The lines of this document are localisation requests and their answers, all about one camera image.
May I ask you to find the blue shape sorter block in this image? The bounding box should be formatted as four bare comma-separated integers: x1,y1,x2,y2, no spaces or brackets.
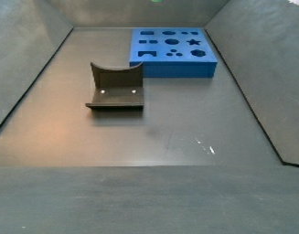
130,27,218,78

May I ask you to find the black curved holder bracket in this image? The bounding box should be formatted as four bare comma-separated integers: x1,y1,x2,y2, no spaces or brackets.
86,63,145,110

